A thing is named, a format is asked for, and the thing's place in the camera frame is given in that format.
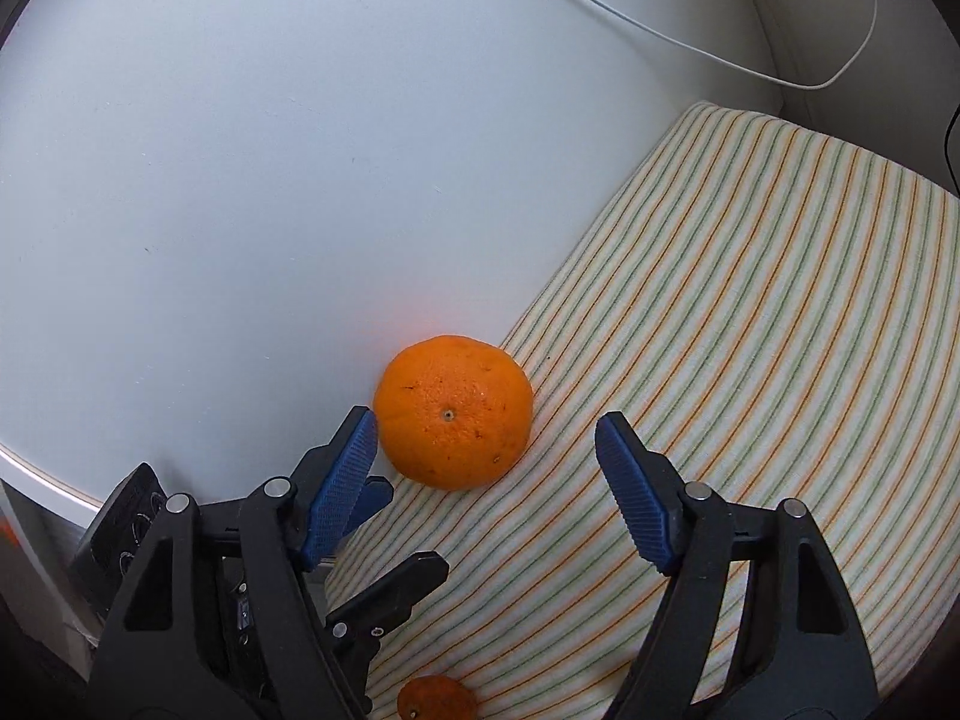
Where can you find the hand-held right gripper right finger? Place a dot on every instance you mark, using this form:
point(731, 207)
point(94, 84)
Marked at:
point(630, 495)

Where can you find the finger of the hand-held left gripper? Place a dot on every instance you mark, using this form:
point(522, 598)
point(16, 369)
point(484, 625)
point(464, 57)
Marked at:
point(377, 499)
point(397, 585)

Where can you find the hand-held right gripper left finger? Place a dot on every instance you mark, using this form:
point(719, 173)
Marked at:
point(341, 495)

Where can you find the large orange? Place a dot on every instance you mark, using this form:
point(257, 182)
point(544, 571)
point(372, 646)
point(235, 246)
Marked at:
point(450, 405)

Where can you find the small mandarin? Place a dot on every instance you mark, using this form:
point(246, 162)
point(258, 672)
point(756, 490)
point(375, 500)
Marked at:
point(439, 701)

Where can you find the striped cloth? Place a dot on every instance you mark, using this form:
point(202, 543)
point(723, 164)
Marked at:
point(712, 315)

